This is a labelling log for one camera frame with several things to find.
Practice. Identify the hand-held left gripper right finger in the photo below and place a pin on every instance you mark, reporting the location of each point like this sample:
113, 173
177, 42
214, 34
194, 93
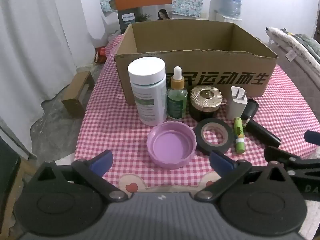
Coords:
220, 160

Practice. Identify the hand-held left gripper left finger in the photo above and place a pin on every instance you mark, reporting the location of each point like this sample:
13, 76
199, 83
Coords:
103, 158

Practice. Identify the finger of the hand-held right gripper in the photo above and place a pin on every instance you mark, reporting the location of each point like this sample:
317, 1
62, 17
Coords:
282, 157
312, 137

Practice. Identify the black cylinder tube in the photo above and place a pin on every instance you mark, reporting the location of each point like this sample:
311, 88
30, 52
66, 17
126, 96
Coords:
262, 132

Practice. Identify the black tape roll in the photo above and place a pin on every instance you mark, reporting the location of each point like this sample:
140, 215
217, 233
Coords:
222, 123

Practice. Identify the green lip balm stick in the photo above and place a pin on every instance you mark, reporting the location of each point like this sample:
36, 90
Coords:
237, 127

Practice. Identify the white charger plug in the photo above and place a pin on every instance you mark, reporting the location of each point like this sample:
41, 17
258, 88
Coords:
236, 107

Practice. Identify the black car key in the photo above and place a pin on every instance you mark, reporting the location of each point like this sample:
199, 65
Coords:
251, 110

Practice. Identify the dark jar with gold lid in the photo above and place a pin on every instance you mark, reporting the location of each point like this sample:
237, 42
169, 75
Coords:
206, 97

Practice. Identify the green dropper bottle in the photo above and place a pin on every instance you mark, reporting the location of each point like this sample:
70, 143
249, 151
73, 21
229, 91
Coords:
177, 100

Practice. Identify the white fleece bedding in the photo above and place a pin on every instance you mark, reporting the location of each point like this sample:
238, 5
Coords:
312, 212

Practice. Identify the pink checkered tablecloth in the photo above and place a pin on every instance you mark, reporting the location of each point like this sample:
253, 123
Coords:
112, 130

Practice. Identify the purple plastic lid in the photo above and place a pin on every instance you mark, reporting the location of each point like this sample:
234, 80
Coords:
170, 145

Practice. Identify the grey sofa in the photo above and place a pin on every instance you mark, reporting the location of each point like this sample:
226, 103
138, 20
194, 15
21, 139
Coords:
300, 72

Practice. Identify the small brown cardboard box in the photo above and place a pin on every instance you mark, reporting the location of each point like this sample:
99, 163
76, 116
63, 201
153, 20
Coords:
77, 90

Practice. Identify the white pill bottle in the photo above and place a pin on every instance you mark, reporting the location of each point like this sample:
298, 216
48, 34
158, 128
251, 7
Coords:
147, 92

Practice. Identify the white plush blanket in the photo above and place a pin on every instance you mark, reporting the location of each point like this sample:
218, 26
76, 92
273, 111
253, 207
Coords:
287, 43

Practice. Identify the red snack packet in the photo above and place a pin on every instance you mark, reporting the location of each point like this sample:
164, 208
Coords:
101, 52

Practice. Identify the white curtain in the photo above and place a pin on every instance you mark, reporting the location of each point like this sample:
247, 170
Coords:
37, 42

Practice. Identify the dark blue product box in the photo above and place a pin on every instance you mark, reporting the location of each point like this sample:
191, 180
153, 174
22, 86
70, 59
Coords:
127, 20

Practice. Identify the white water dispenser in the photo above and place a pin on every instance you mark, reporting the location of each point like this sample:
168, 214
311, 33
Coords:
221, 17

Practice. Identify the white box with portrait print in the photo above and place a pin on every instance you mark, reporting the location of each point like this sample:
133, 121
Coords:
162, 13

